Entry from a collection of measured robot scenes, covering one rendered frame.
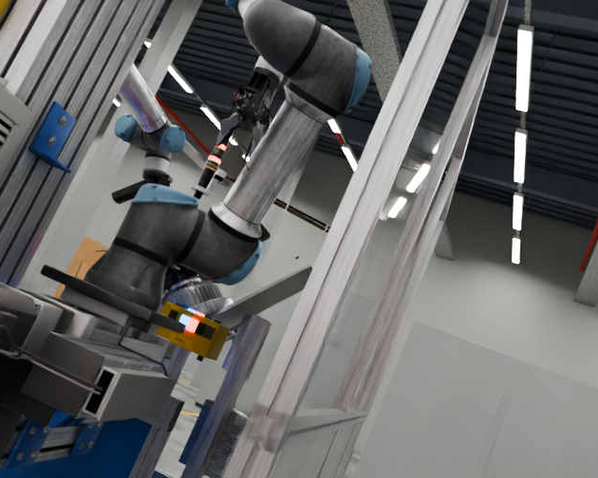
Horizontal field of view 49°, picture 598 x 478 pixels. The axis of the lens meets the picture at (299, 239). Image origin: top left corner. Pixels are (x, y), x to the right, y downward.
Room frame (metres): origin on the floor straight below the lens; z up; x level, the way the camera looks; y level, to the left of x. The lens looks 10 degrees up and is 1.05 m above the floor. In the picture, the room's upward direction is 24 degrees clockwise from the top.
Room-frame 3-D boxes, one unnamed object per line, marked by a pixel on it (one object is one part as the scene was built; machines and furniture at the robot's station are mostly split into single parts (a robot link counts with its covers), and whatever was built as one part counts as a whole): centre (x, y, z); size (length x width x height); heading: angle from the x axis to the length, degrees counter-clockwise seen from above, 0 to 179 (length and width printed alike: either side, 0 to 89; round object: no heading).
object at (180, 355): (1.72, 0.16, 0.92); 0.03 x 0.03 x 0.12; 77
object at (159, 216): (1.28, 0.26, 1.20); 0.13 x 0.12 x 0.14; 111
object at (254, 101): (1.56, 0.24, 1.62); 0.09 x 0.08 x 0.12; 167
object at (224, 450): (2.28, -0.01, 0.73); 0.15 x 0.09 x 0.22; 77
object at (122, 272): (1.28, 0.27, 1.09); 0.15 x 0.15 x 0.10
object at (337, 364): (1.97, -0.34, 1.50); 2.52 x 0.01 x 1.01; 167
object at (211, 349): (1.72, 0.16, 1.02); 0.16 x 0.10 x 0.11; 77
